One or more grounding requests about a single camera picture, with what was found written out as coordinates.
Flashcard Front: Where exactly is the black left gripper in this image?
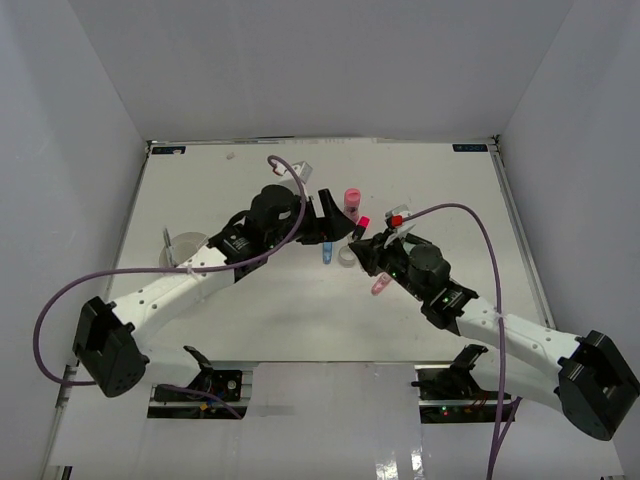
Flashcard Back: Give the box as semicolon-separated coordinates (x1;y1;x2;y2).
266;188;355;250

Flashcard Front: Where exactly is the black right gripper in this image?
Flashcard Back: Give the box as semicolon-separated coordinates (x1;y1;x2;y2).
351;229;428;302

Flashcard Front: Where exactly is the pink black highlighter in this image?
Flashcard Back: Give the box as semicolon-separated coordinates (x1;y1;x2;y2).
351;216;370;241

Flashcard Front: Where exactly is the clear tape roll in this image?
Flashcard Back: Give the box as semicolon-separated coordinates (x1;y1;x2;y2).
338;245;357;268

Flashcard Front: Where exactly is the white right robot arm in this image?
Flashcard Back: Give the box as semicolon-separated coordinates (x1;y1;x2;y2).
349;232;639;441

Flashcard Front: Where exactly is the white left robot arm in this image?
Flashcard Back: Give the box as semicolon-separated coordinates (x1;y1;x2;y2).
73;185;356;399

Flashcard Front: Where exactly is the pink glue stick bottle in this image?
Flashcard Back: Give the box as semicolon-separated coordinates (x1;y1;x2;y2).
343;188;361;223

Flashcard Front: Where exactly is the blue correction tape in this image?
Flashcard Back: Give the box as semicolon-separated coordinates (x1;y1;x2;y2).
322;242;333;265

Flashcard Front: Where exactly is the pink correction tape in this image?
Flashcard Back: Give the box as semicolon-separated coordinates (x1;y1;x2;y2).
370;273;392;296

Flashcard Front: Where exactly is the white round divided container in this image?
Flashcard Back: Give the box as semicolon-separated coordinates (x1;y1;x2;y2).
159;232;208;269

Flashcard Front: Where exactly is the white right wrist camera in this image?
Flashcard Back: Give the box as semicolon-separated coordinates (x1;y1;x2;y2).
385;204;414;240

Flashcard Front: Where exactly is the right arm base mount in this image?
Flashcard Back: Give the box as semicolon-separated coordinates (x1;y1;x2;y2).
411;367;498;425

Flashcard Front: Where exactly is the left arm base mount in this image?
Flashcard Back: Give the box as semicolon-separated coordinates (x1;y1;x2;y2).
147;369;251;420

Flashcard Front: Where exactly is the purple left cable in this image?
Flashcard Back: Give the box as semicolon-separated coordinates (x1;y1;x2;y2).
32;154;307;389

